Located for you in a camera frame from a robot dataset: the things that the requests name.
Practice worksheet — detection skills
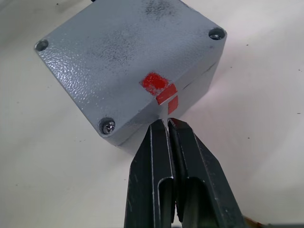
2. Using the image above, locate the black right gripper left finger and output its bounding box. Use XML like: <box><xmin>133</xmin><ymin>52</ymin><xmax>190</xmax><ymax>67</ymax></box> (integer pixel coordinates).
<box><xmin>123</xmin><ymin>119</ymin><xmax>178</xmax><ymax>228</ymax></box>

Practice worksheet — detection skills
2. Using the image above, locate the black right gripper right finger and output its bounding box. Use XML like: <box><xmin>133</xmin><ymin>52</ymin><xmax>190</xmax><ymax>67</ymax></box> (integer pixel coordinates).
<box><xmin>167</xmin><ymin>118</ymin><xmax>246</xmax><ymax>228</ymax></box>

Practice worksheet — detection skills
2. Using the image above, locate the grey metal box base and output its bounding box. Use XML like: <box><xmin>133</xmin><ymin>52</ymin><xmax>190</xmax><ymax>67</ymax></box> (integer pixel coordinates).
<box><xmin>115</xmin><ymin>38</ymin><xmax>228</xmax><ymax>156</ymax></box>

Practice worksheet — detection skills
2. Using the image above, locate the grey metal box lid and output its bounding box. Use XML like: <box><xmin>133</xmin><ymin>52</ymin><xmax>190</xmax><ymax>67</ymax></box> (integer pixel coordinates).
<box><xmin>34</xmin><ymin>0</ymin><xmax>228</xmax><ymax>145</ymax></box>

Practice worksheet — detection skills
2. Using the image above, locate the red tape mark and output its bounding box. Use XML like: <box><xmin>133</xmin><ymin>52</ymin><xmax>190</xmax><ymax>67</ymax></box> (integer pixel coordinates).
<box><xmin>142</xmin><ymin>72</ymin><xmax>179</xmax><ymax>114</ymax></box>

